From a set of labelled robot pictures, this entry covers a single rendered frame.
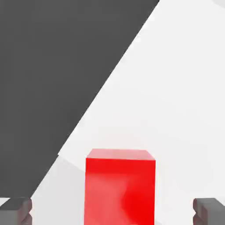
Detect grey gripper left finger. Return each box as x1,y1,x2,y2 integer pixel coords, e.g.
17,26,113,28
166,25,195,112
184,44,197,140
0,197,33,225

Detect small red cube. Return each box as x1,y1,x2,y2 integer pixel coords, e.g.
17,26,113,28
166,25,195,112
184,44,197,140
83,148,156,225

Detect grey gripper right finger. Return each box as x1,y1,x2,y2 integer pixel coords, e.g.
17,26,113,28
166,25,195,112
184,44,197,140
192,198,225,225

